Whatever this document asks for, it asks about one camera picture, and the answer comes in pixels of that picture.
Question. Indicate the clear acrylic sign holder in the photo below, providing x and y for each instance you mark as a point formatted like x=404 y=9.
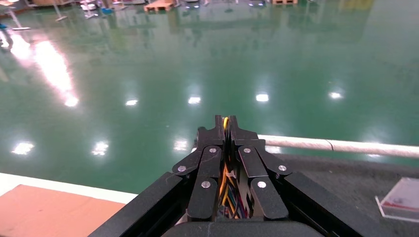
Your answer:
x=401 y=199

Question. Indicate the brown cardboard divider box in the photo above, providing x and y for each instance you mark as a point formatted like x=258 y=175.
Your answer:
x=49 y=212

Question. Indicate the white pipe frame cart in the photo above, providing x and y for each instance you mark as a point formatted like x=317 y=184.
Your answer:
x=327 y=144

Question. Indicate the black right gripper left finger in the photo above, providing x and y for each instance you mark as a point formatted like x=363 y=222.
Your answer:
x=206 y=163

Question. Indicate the wooden pallet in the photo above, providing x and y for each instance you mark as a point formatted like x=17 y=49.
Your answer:
x=160 y=5
x=284 y=1

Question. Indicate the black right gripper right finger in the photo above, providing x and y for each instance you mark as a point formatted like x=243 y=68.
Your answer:
x=255 y=163

